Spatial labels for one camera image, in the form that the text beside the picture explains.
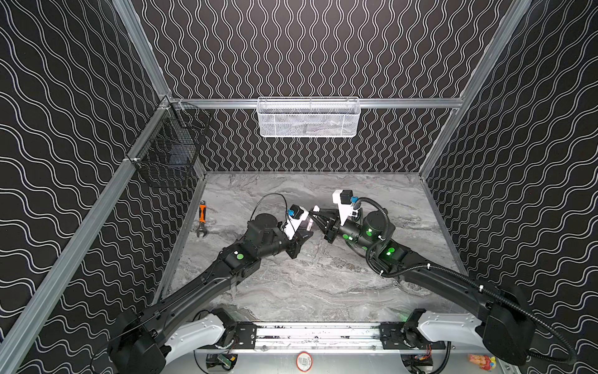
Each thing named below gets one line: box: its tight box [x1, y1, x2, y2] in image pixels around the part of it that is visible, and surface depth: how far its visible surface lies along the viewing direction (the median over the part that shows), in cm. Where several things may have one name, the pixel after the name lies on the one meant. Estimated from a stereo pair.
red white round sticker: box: [295, 350, 314, 373], surface depth 70 cm
